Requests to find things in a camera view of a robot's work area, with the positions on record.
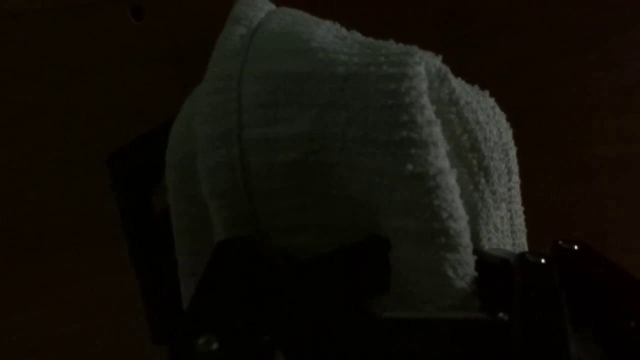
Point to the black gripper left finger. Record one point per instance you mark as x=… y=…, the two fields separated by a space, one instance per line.
x=258 y=303

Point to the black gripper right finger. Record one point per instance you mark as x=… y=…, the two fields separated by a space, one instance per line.
x=571 y=303

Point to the white towel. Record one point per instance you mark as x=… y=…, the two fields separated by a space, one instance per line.
x=313 y=137

